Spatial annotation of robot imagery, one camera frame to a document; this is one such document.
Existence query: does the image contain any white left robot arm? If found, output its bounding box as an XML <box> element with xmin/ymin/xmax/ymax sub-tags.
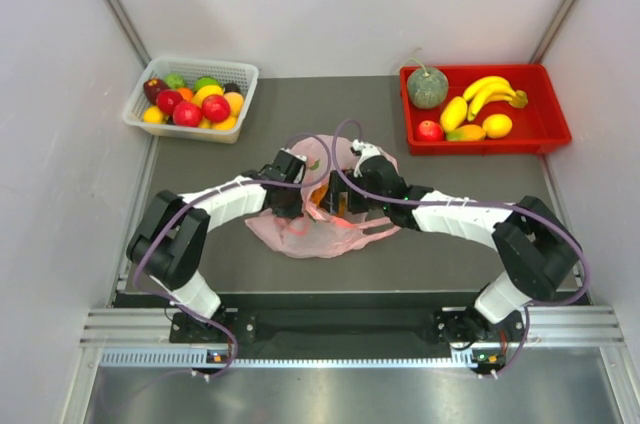
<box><xmin>126</xmin><ymin>149</ymin><xmax>307</xmax><ymax>341</ymax></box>

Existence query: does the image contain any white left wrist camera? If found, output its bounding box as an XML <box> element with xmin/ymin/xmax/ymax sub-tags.
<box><xmin>280</xmin><ymin>147</ymin><xmax>308</xmax><ymax>165</ymax></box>

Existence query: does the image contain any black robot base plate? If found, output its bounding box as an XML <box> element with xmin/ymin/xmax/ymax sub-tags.
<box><xmin>168</xmin><ymin>292</ymin><xmax>534</xmax><ymax>348</ymax></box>

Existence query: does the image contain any yellow mango in tray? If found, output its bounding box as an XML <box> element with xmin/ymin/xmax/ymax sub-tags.
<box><xmin>440</xmin><ymin>96</ymin><xmax>468</xmax><ymax>133</ymax></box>

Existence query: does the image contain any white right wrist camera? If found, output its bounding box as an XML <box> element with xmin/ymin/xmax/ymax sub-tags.
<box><xmin>350</xmin><ymin>139</ymin><xmax>387</xmax><ymax>178</ymax></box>

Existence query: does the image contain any small orange in basket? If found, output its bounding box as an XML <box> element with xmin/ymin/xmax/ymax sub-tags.
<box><xmin>177</xmin><ymin>87</ymin><xmax>194</xmax><ymax>101</ymax></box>

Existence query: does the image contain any green lime in basket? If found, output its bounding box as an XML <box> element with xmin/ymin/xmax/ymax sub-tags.
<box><xmin>164</xmin><ymin>73</ymin><xmax>188</xmax><ymax>89</ymax></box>

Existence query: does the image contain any red apple middle in basket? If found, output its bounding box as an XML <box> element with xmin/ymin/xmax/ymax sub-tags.
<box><xmin>172</xmin><ymin>100</ymin><xmax>202</xmax><ymax>127</ymax></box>

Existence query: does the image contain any yellow lemon in tray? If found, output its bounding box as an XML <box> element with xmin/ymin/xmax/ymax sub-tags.
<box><xmin>482</xmin><ymin>114</ymin><xmax>513</xmax><ymax>139</ymax></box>

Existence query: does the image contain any white perforated plastic basket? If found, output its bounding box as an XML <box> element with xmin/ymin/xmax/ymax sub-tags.
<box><xmin>122</xmin><ymin>58</ymin><xmax>259</xmax><ymax>144</ymax></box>

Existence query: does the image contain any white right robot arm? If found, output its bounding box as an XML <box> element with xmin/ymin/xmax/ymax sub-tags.
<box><xmin>323</xmin><ymin>155</ymin><xmax>580</xmax><ymax>340</ymax></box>

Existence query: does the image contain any red apple right in basket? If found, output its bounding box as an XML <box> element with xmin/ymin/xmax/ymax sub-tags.
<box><xmin>201</xmin><ymin>94</ymin><xmax>231</xmax><ymax>123</ymax></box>

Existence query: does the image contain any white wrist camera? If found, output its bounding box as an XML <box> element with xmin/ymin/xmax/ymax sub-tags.
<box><xmin>350</xmin><ymin>139</ymin><xmax>387</xmax><ymax>178</ymax></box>
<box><xmin>280</xmin><ymin>147</ymin><xmax>308</xmax><ymax>165</ymax></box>

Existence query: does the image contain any green apple in basket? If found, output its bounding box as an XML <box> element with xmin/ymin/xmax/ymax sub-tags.
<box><xmin>194</xmin><ymin>76</ymin><xmax>220</xmax><ymax>92</ymax></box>

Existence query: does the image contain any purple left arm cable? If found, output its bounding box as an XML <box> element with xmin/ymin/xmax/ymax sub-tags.
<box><xmin>131</xmin><ymin>132</ymin><xmax>332</xmax><ymax>318</ymax></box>

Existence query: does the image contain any pink translucent plastic bag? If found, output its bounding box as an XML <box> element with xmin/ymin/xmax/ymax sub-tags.
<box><xmin>245</xmin><ymin>135</ymin><xmax>399</xmax><ymax>259</ymax></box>

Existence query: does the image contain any orange spiky pineapple fruit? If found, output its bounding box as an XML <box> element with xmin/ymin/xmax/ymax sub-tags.
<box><xmin>308</xmin><ymin>184</ymin><xmax>332</xmax><ymax>220</ymax></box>

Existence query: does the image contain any green netted melon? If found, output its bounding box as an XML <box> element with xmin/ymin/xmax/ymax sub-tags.
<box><xmin>406</xmin><ymin>47</ymin><xmax>449</xmax><ymax>109</ymax></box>

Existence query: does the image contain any yellow banana in basket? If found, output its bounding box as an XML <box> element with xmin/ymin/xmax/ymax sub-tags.
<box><xmin>191</xmin><ymin>85</ymin><xmax>224</xmax><ymax>107</ymax></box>

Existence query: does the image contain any red plastic tray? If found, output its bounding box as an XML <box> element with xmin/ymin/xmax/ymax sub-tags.
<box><xmin>399</xmin><ymin>64</ymin><xmax>571</xmax><ymax>156</ymax></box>

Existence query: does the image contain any dark fruit back in basket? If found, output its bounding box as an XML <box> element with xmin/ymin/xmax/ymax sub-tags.
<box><xmin>223</xmin><ymin>82</ymin><xmax>242</xmax><ymax>94</ymax></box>

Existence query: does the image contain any yellow fruit front in basket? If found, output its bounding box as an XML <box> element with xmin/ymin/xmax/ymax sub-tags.
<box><xmin>211</xmin><ymin>116</ymin><xmax>237</xmax><ymax>131</ymax></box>

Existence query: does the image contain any dark red fruit in basket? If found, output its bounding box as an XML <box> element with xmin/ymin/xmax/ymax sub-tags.
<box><xmin>142</xmin><ymin>78</ymin><xmax>170</xmax><ymax>105</ymax></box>

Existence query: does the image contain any yellow lemon in basket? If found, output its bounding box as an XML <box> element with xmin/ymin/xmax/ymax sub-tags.
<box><xmin>142</xmin><ymin>106</ymin><xmax>166</xmax><ymax>124</ymax></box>

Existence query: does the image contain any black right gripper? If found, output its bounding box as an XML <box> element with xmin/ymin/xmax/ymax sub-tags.
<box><xmin>320</xmin><ymin>170</ymin><xmax>389</xmax><ymax>216</ymax></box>

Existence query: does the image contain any red apple in basket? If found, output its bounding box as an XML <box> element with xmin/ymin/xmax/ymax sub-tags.
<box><xmin>155</xmin><ymin>89</ymin><xmax>183</xmax><ymax>116</ymax></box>
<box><xmin>201</xmin><ymin>94</ymin><xmax>231</xmax><ymax>123</ymax></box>
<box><xmin>172</xmin><ymin>100</ymin><xmax>202</xmax><ymax>127</ymax></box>

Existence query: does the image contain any red apple left in basket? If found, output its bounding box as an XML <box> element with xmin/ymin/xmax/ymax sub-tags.
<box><xmin>155</xmin><ymin>89</ymin><xmax>183</xmax><ymax>116</ymax></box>

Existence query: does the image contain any red apple in tray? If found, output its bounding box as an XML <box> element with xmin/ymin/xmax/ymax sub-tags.
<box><xmin>416</xmin><ymin>120</ymin><xmax>445</xmax><ymax>142</ymax></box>

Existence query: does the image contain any grey slotted cable duct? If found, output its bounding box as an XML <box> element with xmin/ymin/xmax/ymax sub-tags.
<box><xmin>99</xmin><ymin>346</ymin><xmax>506</xmax><ymax>370</ymax></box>

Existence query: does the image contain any yellow banana bunch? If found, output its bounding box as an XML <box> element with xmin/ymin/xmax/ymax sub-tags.
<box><xmin>462</xmin><ymin>76</ymin><xmax>529</xmax><ymax>122</ymax></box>

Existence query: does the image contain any orange green mango in tray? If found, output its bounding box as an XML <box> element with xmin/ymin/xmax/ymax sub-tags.
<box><xmin>446</xmin><ymin>124</ymin><xmax>486</xmax><ymax>142</ymax></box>

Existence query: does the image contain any orange peach in basket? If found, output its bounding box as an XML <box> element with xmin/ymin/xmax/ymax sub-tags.
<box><xmin>224</xmin><ymin>92</ymin><xmax>245</xmax><ymax>118</ymax></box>

